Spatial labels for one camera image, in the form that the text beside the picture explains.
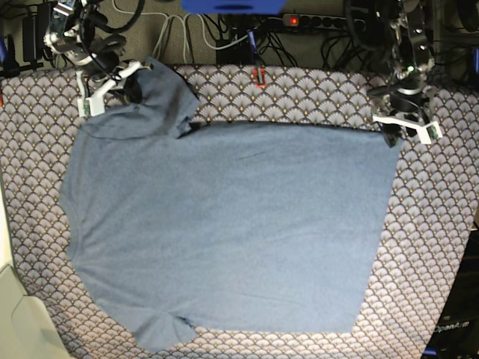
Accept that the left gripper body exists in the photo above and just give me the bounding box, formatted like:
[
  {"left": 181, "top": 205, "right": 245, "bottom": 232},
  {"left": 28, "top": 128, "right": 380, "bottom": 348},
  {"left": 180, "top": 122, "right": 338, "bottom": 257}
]
[{"left": 368, "top": 84, "right": 436, "bottom": 123}]

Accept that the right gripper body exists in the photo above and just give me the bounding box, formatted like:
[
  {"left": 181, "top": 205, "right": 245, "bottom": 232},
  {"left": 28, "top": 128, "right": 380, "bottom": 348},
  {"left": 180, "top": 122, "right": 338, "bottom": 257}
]
[{"left": 88, "top": 52, "right": 143, "bottom": 105}]

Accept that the blue T-shirt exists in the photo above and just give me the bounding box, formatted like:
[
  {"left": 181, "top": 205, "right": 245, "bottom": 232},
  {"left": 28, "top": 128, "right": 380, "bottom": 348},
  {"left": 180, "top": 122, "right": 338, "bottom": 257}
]
[{"left": 59, "top": 62, "right": 400, "bottom": 352}]

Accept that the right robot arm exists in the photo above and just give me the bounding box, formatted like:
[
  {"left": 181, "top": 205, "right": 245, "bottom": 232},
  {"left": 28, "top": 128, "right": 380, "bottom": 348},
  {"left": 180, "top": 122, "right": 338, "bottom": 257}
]
[{"left": 43, "top": 1, "right": 145, "bottom": 104}]

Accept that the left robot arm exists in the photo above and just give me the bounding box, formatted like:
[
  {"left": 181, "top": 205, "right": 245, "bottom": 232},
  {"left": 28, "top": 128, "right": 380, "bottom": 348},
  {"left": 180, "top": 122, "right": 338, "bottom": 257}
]
[{"left": 367, "top": 1, "right": 442, "bottom": 147}]

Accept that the patterned fan tablecloth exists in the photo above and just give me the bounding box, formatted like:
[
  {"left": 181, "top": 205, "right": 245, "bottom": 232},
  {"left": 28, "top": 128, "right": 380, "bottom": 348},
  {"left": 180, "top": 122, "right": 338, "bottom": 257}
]
[{"left": 1, "top": 65, "right": 478, "bottom": 358}]

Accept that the black power strip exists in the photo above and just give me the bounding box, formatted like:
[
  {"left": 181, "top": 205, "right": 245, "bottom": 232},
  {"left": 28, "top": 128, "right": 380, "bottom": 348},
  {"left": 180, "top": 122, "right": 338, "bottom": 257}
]
[{"left": 281, "top": 13, "right": 348, "bottom": 30}]

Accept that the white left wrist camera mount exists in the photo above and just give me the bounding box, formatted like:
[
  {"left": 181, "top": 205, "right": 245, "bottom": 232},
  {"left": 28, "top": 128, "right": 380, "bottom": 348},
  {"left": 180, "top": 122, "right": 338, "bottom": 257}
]
[{"left": 372, "top": 113, "right": 443, "bottom": 145}]

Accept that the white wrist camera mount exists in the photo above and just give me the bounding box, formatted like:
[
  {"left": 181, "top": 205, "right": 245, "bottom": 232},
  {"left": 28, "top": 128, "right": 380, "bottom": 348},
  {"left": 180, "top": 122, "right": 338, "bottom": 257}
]
[
  {"left": 76, "top": 61, "right": 153, "bottom": 117},
  {"left": 372, "top": 113, "right": 443, "bottom": 145}
]

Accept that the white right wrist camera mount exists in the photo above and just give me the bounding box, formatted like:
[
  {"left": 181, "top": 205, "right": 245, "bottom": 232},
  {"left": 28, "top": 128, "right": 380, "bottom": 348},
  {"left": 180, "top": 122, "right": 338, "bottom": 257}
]
[{"left": 76, "top": 61, "right": 153, "bottom": 117}]

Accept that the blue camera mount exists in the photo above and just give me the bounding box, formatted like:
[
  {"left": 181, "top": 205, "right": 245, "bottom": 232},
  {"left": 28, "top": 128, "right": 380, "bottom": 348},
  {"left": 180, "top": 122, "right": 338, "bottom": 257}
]
[{"left": 181, "top": 0, "right": 286, "bottom": 14}]

